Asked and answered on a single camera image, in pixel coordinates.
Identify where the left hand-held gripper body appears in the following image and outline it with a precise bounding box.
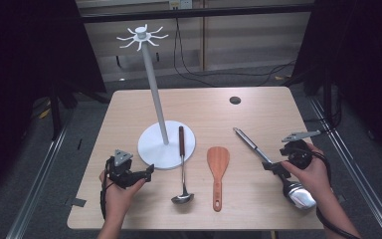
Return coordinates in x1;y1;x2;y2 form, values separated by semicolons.
105;148;147;190

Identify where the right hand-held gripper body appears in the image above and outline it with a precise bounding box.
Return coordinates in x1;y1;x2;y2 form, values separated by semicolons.
280;129;322;169

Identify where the stainless steel spatula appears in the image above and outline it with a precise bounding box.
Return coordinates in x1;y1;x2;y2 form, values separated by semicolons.
233;126;317;211

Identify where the steel ladle with wooden handle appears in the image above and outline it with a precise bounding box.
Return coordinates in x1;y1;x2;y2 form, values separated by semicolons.
170;125;195;205

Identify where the wooden rice spatula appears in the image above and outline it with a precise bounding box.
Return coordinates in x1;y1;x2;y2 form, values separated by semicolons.
206;146;231;213

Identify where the white utensil rack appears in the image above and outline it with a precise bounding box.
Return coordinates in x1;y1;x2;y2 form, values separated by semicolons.
115;23;197;170

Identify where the person's right hand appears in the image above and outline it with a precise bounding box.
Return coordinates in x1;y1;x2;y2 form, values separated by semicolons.
282;142;332;200

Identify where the person's left hand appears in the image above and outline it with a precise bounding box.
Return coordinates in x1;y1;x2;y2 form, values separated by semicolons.
98;168;147;220

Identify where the black metal stand leg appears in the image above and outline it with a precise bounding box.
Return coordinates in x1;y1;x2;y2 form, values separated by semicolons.
48;83;63;141

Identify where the black curtain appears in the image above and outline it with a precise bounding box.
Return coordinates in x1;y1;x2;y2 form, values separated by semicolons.
291;0;382;167
0;0;107;203

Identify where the white office desk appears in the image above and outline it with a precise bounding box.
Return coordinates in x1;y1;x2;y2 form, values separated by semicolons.
75;0;315;83

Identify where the left hand-held gripper black cable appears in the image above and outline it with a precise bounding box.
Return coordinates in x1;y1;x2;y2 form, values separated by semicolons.
99;158;115;220

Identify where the hand-held gripper black cable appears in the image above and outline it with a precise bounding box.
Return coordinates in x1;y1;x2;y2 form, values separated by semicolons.
287;145;362;239
99;158;115;220

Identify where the right hand-held gripper black cable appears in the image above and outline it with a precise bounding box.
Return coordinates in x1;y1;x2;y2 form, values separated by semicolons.
287;145;362;239

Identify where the metal floor rail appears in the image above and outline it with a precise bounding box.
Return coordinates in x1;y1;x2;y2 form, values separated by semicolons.
307;96;382;239
5;119;73;239

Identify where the black floor cable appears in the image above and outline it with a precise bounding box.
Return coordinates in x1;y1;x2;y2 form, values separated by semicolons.
173;17;296;88

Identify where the white wall socket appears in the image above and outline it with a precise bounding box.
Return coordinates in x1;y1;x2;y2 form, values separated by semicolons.
168;0;193;10

